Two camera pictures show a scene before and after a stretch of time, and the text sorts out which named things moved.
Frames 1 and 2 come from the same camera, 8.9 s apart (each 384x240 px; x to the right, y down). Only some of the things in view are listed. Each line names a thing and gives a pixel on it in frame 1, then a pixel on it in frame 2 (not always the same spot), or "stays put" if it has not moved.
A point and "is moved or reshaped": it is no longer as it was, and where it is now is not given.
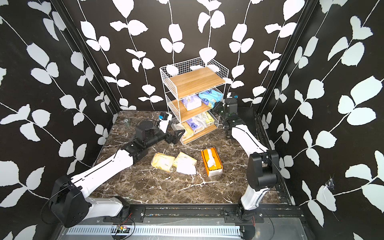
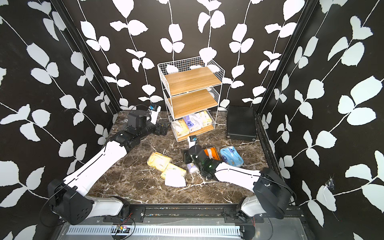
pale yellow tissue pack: [162, 161] is moved or reshaped
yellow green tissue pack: [185, 164] -> [174, 176]
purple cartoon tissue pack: [192, 103] -> [192, 168]
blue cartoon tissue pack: [210, 97] -> [229, 154]
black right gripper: [217, 108] -> [186, 156]
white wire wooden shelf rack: [193, 91] stays put
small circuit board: [123, 229] stays put
